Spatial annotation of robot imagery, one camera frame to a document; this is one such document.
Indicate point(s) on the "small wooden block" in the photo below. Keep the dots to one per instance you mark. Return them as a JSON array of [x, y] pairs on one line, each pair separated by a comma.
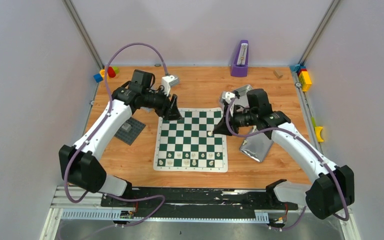
[[278, 74]]

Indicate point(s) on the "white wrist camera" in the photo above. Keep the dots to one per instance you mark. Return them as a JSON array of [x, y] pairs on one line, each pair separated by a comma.
[[168, 82], [226, 98]]

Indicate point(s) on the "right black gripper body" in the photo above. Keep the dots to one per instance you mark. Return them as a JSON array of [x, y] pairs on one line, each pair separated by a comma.
[[244, 118]]

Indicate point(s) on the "green white chess mat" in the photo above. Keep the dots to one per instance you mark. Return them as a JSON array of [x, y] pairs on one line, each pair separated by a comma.
[[190, 135]]

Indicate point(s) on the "yellow green toy piece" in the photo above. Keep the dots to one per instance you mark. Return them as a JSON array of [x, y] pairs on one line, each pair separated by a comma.
[[317, 130]]

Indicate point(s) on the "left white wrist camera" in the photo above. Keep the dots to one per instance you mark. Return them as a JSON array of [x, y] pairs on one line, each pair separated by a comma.
[[168, 82]]

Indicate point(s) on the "colourful block stack right corner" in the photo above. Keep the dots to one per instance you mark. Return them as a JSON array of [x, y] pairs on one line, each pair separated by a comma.
[[303, 76]]

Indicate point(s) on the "metal tin with white pieces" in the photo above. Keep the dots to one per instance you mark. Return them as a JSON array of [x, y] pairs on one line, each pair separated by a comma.
[[256, 147]]

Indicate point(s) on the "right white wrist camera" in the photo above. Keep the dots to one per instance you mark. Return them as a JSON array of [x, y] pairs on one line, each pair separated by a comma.
[[226, 98]]

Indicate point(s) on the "metal tin with black pieces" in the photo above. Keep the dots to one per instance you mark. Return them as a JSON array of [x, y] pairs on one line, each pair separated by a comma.
[[242, 92]]

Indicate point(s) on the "colourful toy blocks left corner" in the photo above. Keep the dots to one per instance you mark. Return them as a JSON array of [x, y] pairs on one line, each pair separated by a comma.
[[111, 73]]

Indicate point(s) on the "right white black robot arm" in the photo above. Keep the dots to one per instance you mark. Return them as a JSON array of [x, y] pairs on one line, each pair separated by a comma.
[[332, 187]]

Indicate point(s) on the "grey lego baseplate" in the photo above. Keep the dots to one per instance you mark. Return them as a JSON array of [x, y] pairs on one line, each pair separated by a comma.
[[129, 131]]

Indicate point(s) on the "purple metronome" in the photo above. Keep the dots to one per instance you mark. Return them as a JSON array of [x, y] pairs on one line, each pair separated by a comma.
[[239, 61]]

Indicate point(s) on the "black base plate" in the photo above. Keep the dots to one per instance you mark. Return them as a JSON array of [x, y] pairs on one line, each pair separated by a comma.
[[210, 203]]

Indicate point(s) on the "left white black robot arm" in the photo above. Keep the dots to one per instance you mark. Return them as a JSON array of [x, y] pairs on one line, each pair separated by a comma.
[[80, 164]]

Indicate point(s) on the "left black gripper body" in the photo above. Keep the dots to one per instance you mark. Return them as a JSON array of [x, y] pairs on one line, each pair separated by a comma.
[[167, 107]]

